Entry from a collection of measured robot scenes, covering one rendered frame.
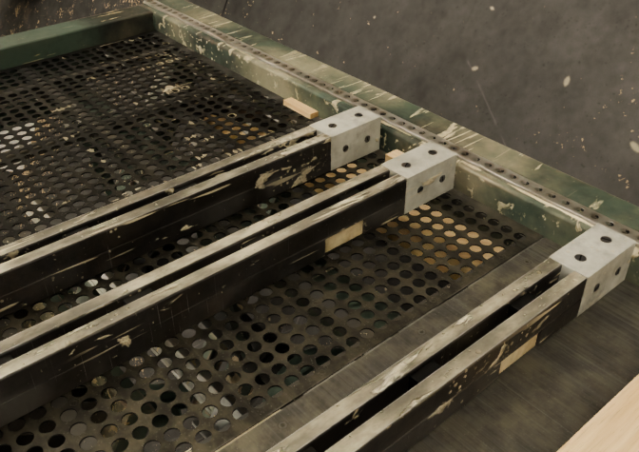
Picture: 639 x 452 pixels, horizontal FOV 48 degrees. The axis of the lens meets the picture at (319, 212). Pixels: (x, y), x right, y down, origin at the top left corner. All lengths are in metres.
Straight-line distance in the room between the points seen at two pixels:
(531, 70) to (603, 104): 0.25
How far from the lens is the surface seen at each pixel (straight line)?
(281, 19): 2.97
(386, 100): 1.46
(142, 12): 2.00
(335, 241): 1.10
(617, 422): 0.91
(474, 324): 0.90
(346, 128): 1.30
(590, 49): 2.22
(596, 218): 1.17
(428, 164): 1.20
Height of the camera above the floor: 1.98
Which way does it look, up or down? 49 degrees down
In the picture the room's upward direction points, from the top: 81 degrees counter-clockwise
